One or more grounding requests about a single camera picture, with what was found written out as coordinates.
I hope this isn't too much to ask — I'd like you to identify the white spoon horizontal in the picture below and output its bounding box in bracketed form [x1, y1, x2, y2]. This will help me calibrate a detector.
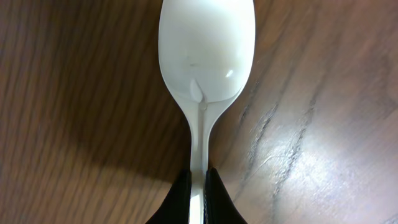
[158, 0, 256, 223]

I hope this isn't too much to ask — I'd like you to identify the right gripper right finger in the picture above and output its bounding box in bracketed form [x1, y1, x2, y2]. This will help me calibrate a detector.
[205, 167, 247, 224]

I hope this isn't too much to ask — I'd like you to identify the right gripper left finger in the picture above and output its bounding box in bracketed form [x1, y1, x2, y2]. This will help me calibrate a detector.
[146, 170, 192, 224]

